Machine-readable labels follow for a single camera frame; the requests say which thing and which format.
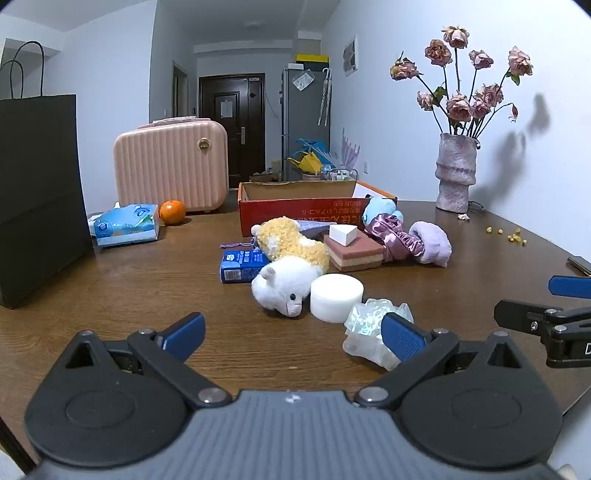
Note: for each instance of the pink layered sponge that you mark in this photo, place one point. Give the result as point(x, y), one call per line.
point(353, 256)

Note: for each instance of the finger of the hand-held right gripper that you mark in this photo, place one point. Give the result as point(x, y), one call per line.
point(517, 314)
point(570, 286)

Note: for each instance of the dark brown door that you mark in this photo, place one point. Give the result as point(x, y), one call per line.
point(247, 138)

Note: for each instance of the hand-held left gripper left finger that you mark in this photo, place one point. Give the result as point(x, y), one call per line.
point(185, 336)

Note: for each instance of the pink cloth bundle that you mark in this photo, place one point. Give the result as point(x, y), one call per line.
point(171, 122)

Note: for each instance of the white foam cube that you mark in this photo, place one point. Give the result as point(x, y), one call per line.
point(344, 234)

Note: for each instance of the pink ribbed suitcase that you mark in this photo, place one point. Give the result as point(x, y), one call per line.
point(171, 168)

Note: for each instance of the yellow bag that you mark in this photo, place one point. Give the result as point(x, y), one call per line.
point(307, 164)

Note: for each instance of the grey blue triangular cloth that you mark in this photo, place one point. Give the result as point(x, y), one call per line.
point(314, 228)

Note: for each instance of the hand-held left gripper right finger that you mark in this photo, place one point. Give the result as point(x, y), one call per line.
point(402, 339)

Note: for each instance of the yellow fluffy plush toy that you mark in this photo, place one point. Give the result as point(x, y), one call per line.
point(295, 247)

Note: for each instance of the lilac fluffy cloth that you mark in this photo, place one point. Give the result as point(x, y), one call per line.
point(434, 244)

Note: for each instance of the pink satin scrunchie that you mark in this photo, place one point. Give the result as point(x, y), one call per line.
point(392, 237)

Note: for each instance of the dark flat device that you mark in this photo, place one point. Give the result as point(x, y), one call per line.
point(581, 264)

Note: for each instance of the blue handkerchief pack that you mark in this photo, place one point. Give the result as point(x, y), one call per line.
point(242, 267)

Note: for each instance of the black paper bag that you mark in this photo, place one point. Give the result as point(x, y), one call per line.
point(39, 198)

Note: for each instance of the light blue plush ball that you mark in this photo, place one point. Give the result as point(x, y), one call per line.
point(381, 210)

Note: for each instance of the clear folded umbrella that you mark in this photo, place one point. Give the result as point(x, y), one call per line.
point(325, 97)

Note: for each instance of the lilac textured vase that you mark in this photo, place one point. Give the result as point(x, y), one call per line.
point(456, 173)

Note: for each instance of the brown floor carton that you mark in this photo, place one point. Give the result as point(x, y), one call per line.
point(262, 177)

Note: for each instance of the white paper sheet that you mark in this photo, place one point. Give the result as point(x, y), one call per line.
point(227, 108)

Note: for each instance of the bunch of dried pink roses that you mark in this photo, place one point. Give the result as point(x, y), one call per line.
point(459, 106)

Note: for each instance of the yellow and black box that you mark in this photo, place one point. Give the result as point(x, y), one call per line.
point(311, 59)

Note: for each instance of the orange cardboard box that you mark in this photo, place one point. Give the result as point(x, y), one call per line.
point(295, 210)

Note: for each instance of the small clear plastic pouch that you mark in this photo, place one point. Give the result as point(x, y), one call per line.
point(303, 79)

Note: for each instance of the grey refrigerator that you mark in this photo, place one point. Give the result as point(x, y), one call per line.
point(300, 115)

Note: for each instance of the clear plastic bag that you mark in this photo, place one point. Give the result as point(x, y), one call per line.
point(364, 323)

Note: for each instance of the light blue tissue pack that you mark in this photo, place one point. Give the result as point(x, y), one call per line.
point(127, 226)

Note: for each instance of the blue bag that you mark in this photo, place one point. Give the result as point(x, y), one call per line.
point(314, 146)

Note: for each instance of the orange fruit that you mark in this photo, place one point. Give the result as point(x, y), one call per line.
point(172, 212)

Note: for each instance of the white plush toy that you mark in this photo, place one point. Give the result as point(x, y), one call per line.
point(281, 286)

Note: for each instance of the white round sponge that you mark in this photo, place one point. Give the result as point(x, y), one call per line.
point(336, 297)

